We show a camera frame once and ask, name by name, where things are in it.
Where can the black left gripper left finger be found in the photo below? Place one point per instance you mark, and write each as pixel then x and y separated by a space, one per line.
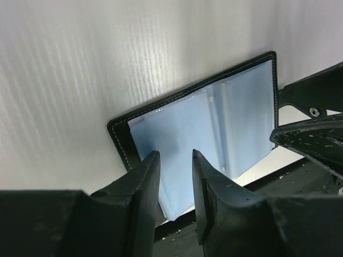
pixel 117 220

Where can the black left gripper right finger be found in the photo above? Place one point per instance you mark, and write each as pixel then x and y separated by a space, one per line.
pixel 234 221

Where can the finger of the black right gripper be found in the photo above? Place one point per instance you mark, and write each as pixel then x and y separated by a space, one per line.
pixel 318 92
pixel 319 140

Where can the black leather card holder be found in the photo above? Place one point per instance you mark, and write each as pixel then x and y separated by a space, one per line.
pixel 228 117

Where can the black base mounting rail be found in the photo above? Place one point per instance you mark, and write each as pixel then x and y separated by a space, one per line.
pixel 301 177

